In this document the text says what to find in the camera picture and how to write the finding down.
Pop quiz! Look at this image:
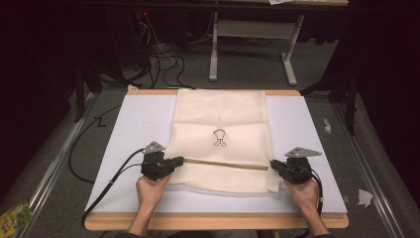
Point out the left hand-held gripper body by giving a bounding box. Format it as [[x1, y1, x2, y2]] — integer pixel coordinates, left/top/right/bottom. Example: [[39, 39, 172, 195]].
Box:
[[141, 141, 176, 181]]

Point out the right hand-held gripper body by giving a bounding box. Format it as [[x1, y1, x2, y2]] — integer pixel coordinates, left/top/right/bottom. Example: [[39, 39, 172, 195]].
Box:
[[279, 147, 323, 185]]

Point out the cream mesh laundry bag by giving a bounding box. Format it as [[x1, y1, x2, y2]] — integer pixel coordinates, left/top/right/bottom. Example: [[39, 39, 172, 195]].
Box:
[[163, 88, 281, 194]]

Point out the person's right hand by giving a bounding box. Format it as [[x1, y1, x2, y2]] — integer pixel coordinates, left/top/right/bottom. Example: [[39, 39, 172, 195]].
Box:
[[282, 178, 321, 216]]

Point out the person's left hand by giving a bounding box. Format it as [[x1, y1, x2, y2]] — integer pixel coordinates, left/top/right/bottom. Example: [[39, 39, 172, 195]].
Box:
[[136, 174, 172, 212]]

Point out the white table mat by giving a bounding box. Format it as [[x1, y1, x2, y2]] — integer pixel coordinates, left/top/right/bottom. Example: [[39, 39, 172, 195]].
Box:
[[84, 93, 349, 214]]

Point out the wooden table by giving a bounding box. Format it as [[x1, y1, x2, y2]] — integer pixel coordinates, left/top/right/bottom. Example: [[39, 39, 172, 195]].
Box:
[[83, 88, 350, 232]]

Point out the white paper scrap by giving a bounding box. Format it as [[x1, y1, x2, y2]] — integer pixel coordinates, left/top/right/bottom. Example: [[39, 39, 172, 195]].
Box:
[[358, 188, 374, 208]]

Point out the black metal stand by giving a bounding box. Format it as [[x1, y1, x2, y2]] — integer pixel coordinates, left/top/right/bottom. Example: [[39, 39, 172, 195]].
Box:
[[72, 60, 104, 124], [299, 70, 359, 137]]

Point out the green printed packet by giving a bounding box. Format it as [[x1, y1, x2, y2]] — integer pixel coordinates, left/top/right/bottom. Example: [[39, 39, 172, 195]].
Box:
[[0, 200, 35, 238]]

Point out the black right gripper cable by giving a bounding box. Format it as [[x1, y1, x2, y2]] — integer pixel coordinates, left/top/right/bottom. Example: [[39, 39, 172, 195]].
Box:
[[309, 169, 325, 216]]

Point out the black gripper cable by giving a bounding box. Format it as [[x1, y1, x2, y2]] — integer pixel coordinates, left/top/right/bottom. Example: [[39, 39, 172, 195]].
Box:
[[80, 148, 147, 230], [309, 169, 325, 216]]

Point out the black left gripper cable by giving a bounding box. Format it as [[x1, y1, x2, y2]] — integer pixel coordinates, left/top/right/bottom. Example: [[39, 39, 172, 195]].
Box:
[[80, 148, 147, 230]]

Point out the metal floor rail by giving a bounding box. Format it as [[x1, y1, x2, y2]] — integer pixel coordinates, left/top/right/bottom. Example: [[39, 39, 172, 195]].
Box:
[[14, 92, 97, 238], [332, 102, 406, 238]]

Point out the black floor cable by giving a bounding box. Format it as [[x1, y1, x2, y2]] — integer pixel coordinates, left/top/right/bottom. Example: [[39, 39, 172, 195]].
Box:
[[67, 104, 122, 184]]

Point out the tangle of cables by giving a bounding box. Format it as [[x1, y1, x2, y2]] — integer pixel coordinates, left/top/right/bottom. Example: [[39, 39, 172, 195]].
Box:
[[133, 9, 196, 90]]

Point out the white metal desk frame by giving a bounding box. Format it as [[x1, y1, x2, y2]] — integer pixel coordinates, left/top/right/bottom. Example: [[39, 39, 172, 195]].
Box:
[[208, 11, 305, 87]]

